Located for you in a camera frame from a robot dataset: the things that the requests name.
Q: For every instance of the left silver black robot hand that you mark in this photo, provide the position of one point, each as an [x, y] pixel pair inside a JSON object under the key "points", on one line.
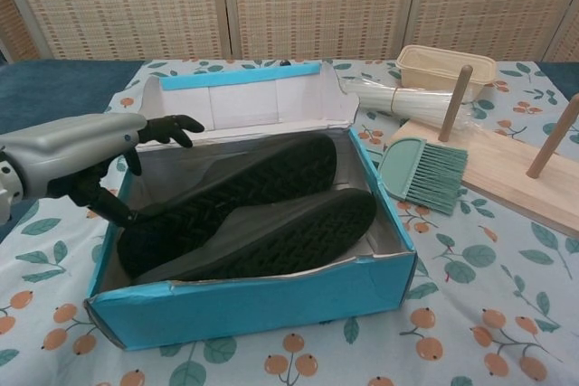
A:
{"points": [[81, 146]]}

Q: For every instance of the wooden board with pegs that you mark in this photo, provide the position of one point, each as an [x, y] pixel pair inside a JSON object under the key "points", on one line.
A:
{"points": [[497, 164]]}

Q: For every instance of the bundle of white sticks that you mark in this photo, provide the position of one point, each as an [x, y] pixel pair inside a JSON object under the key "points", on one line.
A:
{"points": [[420, 103]]}

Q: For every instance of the beige plastic container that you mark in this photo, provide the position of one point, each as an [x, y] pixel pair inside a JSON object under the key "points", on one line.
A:
{"points": [[434, 74]]}

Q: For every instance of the green hand brush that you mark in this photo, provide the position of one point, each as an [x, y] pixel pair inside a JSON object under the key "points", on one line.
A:
{"points": [[402, 169]]}

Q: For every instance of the black slipper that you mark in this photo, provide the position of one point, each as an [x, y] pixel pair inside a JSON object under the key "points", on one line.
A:
{"points": [[253, 178], [307, 232]]}

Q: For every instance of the clear plastic bag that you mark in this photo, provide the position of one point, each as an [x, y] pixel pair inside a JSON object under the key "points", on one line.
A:
{"points": [[470, 117]]}

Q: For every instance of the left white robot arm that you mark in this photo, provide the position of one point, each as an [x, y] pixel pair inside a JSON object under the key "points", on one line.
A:
{"points": [[6, 196]]}

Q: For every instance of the blue cardboard shoe box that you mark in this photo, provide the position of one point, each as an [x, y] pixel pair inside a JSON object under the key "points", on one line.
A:
{"points": [[226, 309]]}

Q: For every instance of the floral fruit print tablecloth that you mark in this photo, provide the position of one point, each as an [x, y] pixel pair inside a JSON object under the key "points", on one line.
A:
{"points": [[452, 313]]}

